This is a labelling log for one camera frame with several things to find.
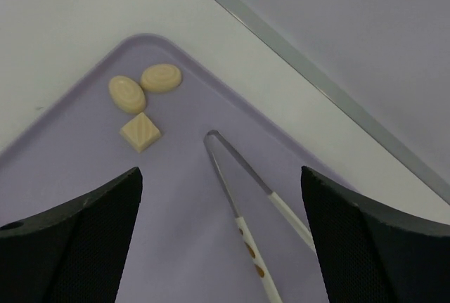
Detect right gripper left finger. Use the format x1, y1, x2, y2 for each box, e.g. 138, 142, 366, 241
1, 167, 143, 302

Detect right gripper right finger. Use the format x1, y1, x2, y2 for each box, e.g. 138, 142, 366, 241
301, 166, 449, 302

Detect white tongs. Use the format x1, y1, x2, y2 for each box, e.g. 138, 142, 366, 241
203, 130, 325, 302

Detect white chocolate piece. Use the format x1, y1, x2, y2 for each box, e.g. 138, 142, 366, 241
120, 112, 162, 153
108, 76, 146, 114
140, 63, 182, 93

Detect purple plastic tray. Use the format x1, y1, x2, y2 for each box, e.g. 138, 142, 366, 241
0, 33, 366, 303

